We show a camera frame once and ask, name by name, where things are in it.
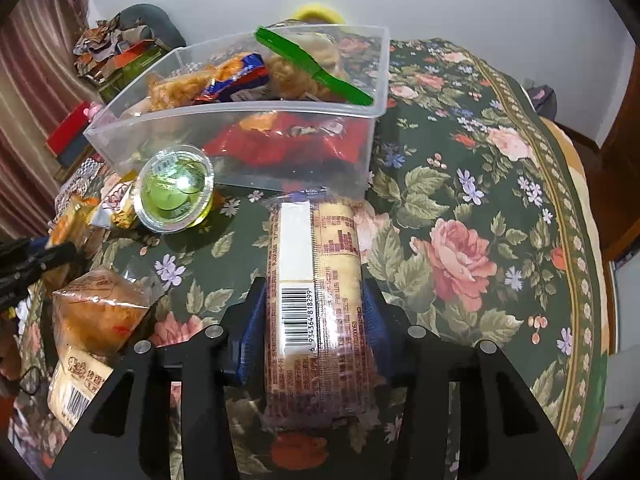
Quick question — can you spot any green jelly cup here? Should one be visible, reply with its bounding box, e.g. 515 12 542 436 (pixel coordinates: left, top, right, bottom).
132 144 215 234

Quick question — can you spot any grey plush toy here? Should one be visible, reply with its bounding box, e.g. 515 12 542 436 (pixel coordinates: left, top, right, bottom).
119 3 186 50

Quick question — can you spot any red noodle snack bag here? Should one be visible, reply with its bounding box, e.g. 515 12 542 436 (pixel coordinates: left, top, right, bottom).
203 110 369 167

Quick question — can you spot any yellow mixed snack bag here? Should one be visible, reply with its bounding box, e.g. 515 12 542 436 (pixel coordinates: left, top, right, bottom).
86 170 138 230

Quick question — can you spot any brown bread pack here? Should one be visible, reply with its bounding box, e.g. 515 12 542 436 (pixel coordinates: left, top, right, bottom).
52 266 163 358

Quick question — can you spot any floral green bedspread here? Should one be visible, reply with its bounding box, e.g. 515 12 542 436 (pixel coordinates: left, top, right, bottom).
93 39 608 479

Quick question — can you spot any orange label rice cake pack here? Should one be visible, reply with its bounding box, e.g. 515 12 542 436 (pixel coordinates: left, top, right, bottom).
42 195 105 296

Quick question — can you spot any green edged cracker bag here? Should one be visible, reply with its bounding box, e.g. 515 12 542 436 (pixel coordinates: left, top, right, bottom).
254 26 373 106

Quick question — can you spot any blue snack packet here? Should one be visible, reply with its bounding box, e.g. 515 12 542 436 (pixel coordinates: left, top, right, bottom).
193 53 270 104

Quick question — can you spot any clear plastic storage box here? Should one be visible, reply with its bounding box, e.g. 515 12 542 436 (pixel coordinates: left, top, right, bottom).
85 24 390 198

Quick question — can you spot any barcode biscuit pack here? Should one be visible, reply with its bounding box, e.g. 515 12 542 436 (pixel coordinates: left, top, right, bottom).
264 188 375 429

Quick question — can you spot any clear wrapped pastry pack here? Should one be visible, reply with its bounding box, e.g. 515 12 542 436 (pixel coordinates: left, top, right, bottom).
48 346 113 431

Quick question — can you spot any striped red curtain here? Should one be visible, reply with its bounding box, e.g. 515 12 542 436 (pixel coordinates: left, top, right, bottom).
1 0 99 238

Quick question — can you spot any pink toy figure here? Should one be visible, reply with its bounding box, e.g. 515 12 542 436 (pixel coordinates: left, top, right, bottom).
84 102 104 122

